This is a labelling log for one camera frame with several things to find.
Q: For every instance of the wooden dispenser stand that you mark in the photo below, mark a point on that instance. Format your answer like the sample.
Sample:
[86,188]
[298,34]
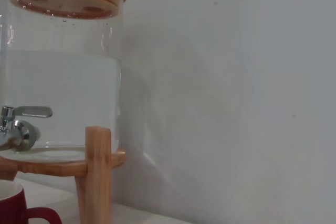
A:
[95,171]

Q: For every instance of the red cup white inside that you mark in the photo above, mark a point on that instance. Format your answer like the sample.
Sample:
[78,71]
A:
[10,205]

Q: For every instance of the chrome faucet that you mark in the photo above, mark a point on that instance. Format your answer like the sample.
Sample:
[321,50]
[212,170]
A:
[18,134]

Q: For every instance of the glass water dispenser jar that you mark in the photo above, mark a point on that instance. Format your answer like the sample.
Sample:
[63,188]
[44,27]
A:
[73,82]

